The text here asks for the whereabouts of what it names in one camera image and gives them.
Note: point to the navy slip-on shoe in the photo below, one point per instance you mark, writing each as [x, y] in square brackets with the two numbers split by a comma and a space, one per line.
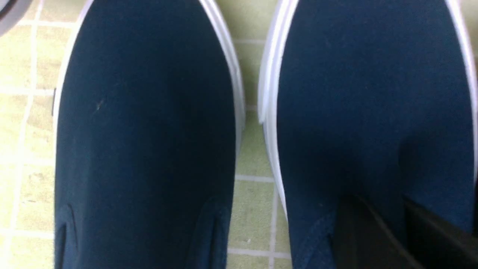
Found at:
[369, 98]
[149, 113]

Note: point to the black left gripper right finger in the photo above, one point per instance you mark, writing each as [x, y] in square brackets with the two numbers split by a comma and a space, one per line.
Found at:
[437, 244]

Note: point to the black lace-up canvas sneaker left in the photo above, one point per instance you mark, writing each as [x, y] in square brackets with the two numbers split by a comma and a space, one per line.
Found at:
[11, 11]

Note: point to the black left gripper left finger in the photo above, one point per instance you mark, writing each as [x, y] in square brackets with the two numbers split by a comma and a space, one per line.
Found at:
[362, 240]

